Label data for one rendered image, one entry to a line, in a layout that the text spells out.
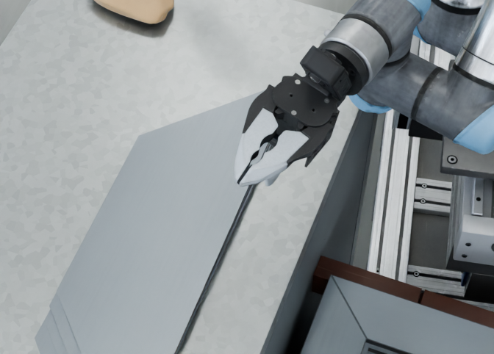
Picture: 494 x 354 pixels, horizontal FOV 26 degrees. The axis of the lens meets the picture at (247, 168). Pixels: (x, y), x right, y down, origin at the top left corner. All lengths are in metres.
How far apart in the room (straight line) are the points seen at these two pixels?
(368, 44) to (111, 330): 0.54
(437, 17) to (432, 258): 1.06
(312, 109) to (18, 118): 0.67
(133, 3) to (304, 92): 0.67
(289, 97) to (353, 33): 0.12
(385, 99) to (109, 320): 0.48
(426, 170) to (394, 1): 1.43
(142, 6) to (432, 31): 0.50
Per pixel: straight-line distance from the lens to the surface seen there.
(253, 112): 1.19
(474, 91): 1.34
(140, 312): 1.50
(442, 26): 1.62
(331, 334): 1.73
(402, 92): 1.36
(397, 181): 2.65
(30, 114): 1.74
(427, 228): 2.61
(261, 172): 1.15
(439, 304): 1.81
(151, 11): 1.81
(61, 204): 1.64
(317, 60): 1.14
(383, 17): 1.28
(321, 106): 1.20
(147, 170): 1.62
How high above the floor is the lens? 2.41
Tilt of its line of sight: 56 degrees down
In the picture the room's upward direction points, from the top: straight up
